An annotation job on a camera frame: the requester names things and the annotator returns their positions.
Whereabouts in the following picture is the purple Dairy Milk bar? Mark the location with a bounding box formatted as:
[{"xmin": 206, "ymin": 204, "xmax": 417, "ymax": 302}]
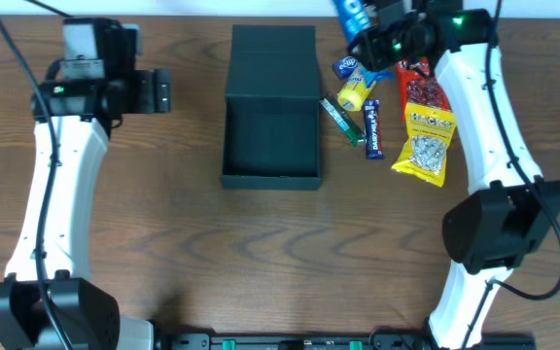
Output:
[{"xmin": 363, "ymin": 99, "xmax": 384, "ymax": 159}]

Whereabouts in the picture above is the blue Eclipse mint pack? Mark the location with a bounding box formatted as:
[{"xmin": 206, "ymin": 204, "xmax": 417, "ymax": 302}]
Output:
[{"xmin": 332, "ymin": 56, "xmax": 361, "ymax": 80}]

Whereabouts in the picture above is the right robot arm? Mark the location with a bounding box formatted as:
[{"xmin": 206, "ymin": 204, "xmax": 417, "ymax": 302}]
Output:
[{"xmin": 334, "ymin": 0, "xmax": 560, "ymax": 349}]

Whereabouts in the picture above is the yellow Mentos candy roll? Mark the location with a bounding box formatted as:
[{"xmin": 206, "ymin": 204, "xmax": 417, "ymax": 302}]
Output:
[{"xmin": 336, "ymin": 65, "xmax": 376, "ymax": 112}]

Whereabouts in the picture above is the blue Oreo cookie pack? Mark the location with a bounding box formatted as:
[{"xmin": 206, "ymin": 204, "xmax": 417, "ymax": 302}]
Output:
[{"xmin": 332, "ymin": 0, "xmax": 372, "ymax": 44}]

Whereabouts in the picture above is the red dried fruit bag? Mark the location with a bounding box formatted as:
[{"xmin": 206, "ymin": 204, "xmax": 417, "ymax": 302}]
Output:
[{"xmin": 396, "ymin": 58, "xmax": 451, "ymax": 121}]

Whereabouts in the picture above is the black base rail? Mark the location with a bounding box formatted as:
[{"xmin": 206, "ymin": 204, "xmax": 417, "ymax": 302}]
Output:
[{"xmin": 156, "ymin": 332, "xmax": 537, "ymax": 350}]

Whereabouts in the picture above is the green gum pack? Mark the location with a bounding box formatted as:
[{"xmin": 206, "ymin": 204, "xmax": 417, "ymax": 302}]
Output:
[{"xmin": 320, "ymin": 94, "xmax": 366, "ymax": 147}]

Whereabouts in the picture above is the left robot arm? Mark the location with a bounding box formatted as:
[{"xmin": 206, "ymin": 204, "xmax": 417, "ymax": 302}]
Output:
[{"xmin": 0, "ymin": 17, "xmax": 170, "ymax": 349}]

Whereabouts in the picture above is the black cardboard box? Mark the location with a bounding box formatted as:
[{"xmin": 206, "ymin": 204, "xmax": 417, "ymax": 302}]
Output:
[{"xmin": 221, "ymin": 24, "xmax": 322, "ymax": 191}]

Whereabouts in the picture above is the yellow Hacks candy bag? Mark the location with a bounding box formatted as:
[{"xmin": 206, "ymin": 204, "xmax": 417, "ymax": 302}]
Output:
[{"xmin": 392, "ymin": 102, "xmax": 456, "ymax": 187}]

